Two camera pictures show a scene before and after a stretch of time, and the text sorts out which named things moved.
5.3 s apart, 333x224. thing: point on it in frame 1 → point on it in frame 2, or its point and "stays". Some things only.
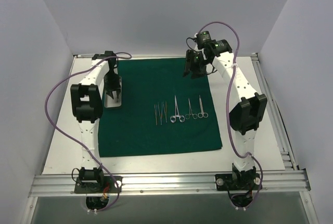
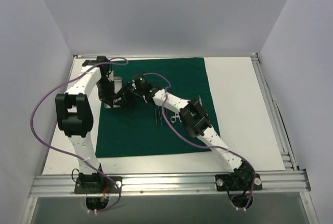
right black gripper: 189,61 → 129,92
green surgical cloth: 162,111 stays
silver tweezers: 156,113 stays
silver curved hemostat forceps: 173,118 stays
